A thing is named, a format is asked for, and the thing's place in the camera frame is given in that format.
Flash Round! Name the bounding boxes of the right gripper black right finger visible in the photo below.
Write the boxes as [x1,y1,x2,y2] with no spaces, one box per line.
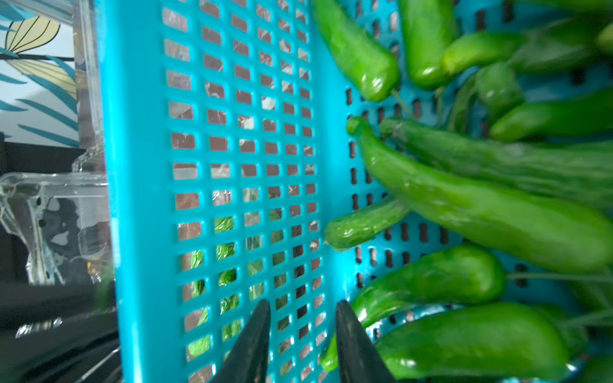
[335,300,397,383]

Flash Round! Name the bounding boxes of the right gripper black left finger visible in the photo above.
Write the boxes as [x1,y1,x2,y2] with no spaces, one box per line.
[212,299,271,383]

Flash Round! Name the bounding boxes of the small green pepper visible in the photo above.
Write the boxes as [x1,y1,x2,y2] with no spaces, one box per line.
[379,117,612,209]
[346,116,612,273]
[375,303,571,381]
[489,89,612,143]
[351,244,506,328]
[324,196,411,252]
[397,0,459,90]
[311,0,401,102]

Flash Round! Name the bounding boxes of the teal perforated plastic basket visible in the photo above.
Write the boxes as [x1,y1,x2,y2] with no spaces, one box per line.
[93,0,613,383]

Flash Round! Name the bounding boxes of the clear plastic clamshell pepper container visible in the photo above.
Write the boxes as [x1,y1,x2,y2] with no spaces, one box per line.
[73,1,106,173]

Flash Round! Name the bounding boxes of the yellow black toolbox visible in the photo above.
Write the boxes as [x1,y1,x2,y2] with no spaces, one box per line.
[1,132,86,176]

